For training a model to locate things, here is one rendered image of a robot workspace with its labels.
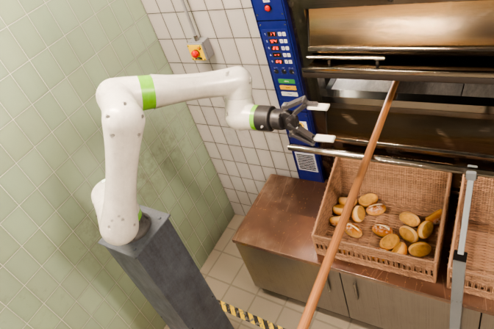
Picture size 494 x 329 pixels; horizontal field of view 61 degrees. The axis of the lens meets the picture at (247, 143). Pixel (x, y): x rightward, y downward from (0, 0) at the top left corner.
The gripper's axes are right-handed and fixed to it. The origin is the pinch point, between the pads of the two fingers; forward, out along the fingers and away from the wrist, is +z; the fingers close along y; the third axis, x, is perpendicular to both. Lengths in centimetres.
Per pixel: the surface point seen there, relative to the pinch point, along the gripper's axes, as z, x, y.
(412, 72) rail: 18.8, -40.5, 6.0
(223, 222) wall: -118, -43, 142
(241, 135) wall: -84, -57, 64
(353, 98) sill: -11, -55, 31
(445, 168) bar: 33.6, -17.4, 31.7
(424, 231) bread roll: 25, -27, 85
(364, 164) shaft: 6.6, -10.8, 28.0
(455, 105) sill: 32, -55, 31
